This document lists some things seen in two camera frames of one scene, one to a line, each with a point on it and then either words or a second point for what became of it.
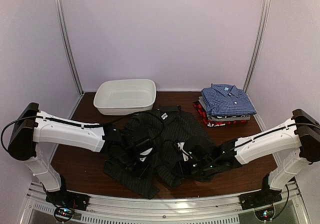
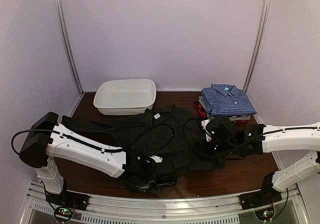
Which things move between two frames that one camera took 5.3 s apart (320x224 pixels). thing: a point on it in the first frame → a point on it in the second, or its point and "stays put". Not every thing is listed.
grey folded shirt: (221, 118) stays put
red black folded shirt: (213, 123) stays put
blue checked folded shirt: (221, 99) stays put
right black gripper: (181, 164) → (202, 147)
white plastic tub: (124, 97) stays put
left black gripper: (140, 172) → (156, 190)
